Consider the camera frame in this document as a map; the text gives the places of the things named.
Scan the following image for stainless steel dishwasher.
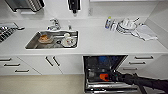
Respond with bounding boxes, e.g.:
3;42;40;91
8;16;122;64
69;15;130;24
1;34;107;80
82;54;138;94

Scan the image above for narrow white drawer unit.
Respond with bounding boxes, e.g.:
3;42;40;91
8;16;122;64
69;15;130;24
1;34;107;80
118;54;158;75

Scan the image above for small white cup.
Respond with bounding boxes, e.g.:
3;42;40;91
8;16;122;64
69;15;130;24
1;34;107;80
110;21;118;32

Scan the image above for blue dish soap bottle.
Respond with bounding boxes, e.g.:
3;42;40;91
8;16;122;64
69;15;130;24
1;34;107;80
104;17;112;30

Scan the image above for small black sink knob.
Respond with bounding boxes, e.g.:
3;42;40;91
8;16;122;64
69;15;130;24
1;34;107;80
67;24;73;31

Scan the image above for white two-door sink cabinet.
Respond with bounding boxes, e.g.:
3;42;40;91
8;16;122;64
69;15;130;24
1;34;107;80
16;54;84;76

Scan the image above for chrome faucet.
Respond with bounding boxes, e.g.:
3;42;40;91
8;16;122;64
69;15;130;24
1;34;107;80
46;18;62;32

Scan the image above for orange bowl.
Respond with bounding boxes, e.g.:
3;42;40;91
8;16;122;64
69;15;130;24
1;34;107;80
37;34;55;45

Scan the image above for black soap dispenser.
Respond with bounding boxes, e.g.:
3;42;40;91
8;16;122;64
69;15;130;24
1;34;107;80
67;0;81;15

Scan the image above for stainless steel sink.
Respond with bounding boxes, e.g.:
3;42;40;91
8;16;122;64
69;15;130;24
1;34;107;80
24;30;80;50

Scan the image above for wide white drawer unit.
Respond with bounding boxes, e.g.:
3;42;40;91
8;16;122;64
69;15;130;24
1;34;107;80
0;55;43;77

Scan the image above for steel paper towel dispenser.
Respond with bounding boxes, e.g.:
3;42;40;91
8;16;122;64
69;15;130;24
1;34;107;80
3;0;46;14

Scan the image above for white wall outlet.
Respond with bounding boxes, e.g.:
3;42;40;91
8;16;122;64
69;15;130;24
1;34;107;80
87;8;93;17

